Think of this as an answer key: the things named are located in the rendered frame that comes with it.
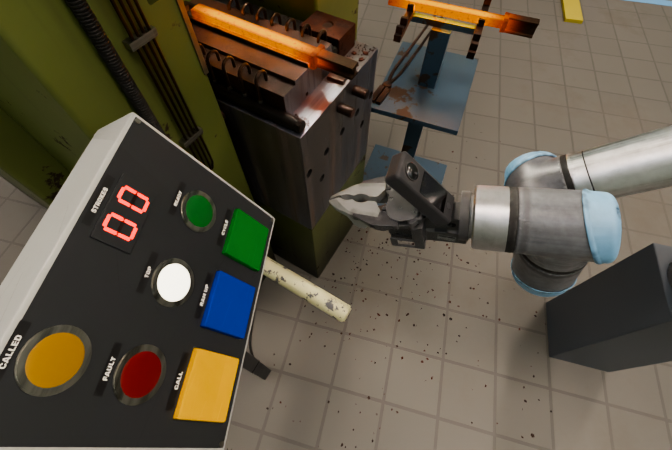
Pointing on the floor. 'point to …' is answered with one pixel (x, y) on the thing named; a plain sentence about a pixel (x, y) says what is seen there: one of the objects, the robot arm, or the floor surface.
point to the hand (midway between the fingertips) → (335, 197)
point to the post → (255, 366)
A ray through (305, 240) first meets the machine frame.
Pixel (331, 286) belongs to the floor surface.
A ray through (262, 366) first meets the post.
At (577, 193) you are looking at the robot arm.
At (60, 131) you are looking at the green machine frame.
